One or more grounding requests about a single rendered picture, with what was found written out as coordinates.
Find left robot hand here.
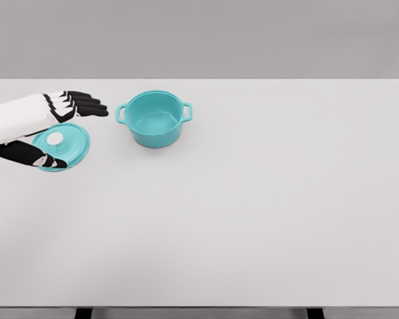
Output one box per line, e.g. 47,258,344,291
0,90,110,169

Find teal pot lid white knob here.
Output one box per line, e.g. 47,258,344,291
31,122,91,172

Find teal pot with two handles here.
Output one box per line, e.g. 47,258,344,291
115,90,194,148

